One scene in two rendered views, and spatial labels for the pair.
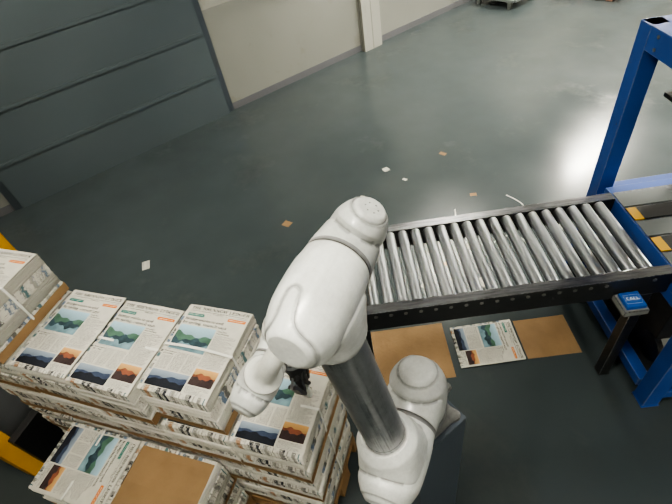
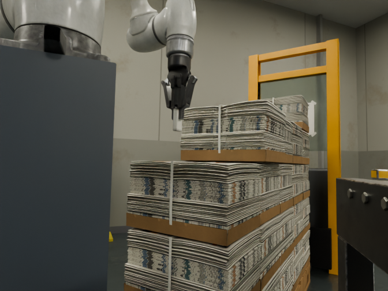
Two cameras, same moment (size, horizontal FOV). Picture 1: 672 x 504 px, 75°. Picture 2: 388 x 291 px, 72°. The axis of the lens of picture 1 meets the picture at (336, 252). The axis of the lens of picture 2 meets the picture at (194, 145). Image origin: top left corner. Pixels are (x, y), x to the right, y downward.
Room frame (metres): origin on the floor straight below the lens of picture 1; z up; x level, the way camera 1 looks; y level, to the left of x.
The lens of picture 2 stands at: (0.93, -0.63, 0.82)
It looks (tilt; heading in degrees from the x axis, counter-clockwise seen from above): 4 degrees up; 97
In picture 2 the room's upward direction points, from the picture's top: 1 degrees clockwise
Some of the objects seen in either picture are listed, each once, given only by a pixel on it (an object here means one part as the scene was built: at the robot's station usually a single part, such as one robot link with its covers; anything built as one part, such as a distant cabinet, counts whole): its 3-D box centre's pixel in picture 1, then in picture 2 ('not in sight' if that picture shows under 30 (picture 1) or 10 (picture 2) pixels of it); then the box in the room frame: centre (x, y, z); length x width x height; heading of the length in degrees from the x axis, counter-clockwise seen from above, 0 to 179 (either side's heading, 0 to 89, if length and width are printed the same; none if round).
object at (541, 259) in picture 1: (534, 247); not in sight; (1.36, -0.91, 0.77); 0.47 x 0.05 x 0.05; 175
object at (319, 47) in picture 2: not in sight; (290, 52); (1.50, 1.76, 1.82); 0.75 x 0.06 x 0.06; 155
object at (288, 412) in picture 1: (218, 423); (241, 249); (1.01, 0.71, 0.42); 1.17 x 0.39 x 0.83; 65
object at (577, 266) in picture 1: (563, 243); not in sight; (1.35, -1.04, 0.77); 0.47 x 0.05 x 0.05; 175
